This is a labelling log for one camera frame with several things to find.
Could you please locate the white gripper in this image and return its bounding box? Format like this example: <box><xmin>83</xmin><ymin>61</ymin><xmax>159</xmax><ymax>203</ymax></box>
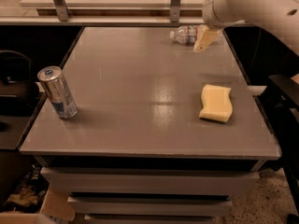
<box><xmin>193</xmin><ymin>0</ymin><xmax>233</xmax><ymax>52</ymax></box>

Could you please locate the clear plastic water bottle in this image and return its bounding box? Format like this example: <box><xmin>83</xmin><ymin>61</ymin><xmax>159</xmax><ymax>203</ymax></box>
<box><xmin>169</xmin><ymin>24</ymin><xmax>224</xmax><ymax>47</ymax></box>

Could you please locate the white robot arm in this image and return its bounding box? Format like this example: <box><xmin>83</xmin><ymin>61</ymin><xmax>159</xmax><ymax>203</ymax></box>
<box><xmin>202</xmin><ymin>0</ymin><xmax>299</xmax><ymax>55</ymax></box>

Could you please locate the silver blue redbull can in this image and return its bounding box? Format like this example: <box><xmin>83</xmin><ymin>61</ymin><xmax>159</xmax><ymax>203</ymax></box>
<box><xmin>37</xmin><ymin>66</ymin><xmax>78</xmax><ymax>119</ymax></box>

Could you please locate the yellow sponge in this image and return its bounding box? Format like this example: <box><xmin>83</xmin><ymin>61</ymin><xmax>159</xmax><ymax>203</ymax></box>
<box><xmin>199</xmin><ymin>84</ymin><xmax>233</xmax><ymax>123</ymax></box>

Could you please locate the grey drawer cabinet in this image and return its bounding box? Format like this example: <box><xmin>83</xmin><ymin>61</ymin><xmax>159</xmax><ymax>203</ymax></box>
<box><xmin>21</xmin><ymin>27</ymin><xmax>279</xmax><ymax>224</ymax></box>

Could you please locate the black chair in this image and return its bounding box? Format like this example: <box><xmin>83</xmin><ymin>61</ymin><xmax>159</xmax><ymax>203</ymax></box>
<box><xmin>0</xmin><ymin>49</ymin><xmax>39</xmax><ymax>116</ymax></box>

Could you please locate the cardboard box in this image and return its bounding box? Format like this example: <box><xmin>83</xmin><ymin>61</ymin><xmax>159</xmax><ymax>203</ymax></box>
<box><xmin>0</xmin><ymin>184</ymin><xmax>77</xmax><ymax>224</ymax></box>

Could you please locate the middle metal bracket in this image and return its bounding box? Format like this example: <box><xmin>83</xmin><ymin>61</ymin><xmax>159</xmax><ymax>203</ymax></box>
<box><xmin>169</xmin><ymin>0</ymin><xmax>181</xmax><ymax>22</ymax></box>

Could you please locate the metal bracket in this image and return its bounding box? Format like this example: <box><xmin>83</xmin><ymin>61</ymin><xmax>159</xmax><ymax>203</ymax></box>
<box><xmin>53</xmin><ymin>0</ymin><xmax>69</xmax><ymax>21</ymax></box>
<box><xmin>169</xmin><ymin>0</ymin><xmax>181</xmax><ymax>22</ymax></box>

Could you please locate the left metal bracket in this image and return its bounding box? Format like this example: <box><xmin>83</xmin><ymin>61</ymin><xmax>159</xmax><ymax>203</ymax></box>
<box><xmin>53</xmin><ymin>0</ymin><xmax>69</xmax><ymax>21</ymax></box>

